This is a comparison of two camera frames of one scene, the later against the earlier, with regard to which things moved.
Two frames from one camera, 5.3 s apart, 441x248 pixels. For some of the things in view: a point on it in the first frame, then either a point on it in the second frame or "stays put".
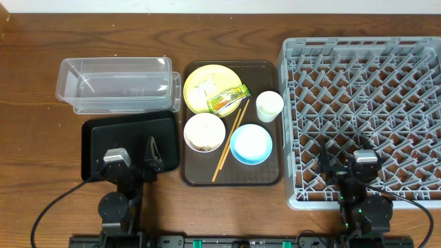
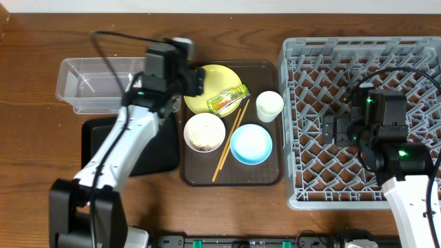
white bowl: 204,132 stays put
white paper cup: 269,105 stays put
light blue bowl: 251,144 stays put
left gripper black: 155,164 -> 196,83
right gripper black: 339,173 -> 341,122
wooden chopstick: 227,144 stays put
